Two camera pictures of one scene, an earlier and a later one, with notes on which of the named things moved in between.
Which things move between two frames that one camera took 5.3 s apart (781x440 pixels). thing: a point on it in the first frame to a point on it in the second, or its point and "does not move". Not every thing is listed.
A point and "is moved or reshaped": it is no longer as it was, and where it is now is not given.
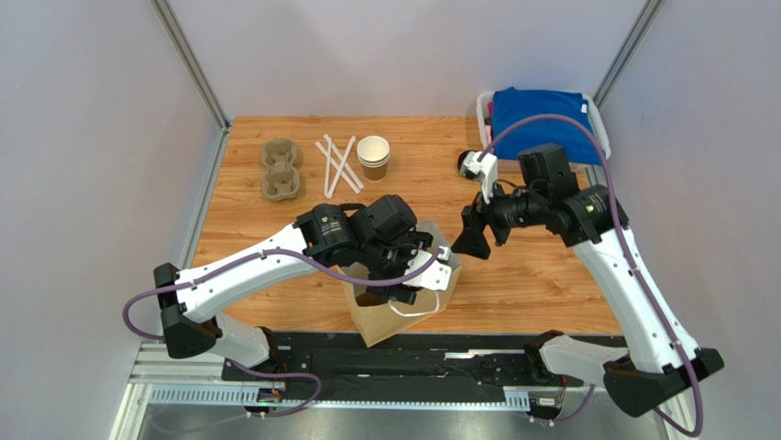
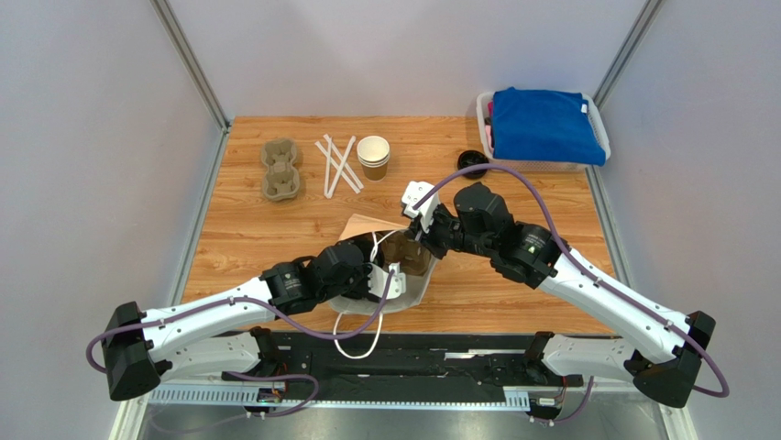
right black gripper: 489,218 to 427,236
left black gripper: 409,243 to 361,291
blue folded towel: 511,104 does not move
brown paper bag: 378,318 is moved or reshaped
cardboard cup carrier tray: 280,181 does not move
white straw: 339,155 does not move
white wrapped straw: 341,164 does not move
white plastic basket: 485,108 does not move
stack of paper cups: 373,152 does not move
